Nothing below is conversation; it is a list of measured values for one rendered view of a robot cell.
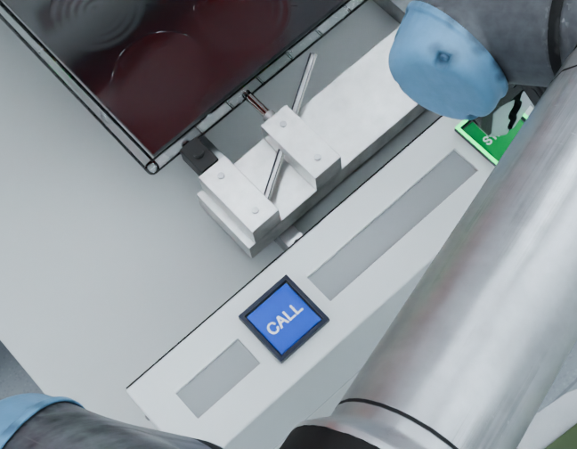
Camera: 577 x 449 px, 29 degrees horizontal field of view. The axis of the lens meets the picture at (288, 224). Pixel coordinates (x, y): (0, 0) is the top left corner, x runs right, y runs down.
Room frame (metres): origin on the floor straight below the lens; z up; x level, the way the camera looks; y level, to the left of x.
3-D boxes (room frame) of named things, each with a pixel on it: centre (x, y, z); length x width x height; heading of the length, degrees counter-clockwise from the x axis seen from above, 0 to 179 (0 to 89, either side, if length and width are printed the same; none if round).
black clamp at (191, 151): (0.50, 0.07, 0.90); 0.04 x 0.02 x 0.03; 32
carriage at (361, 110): (0.53, -0.09, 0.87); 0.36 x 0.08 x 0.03; 122
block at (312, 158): (0.49, -0.03, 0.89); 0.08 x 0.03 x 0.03; 32
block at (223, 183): (0.45, 0.04, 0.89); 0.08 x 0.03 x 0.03; 32
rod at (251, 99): (0.55, 0.01, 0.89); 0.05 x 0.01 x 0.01; 32
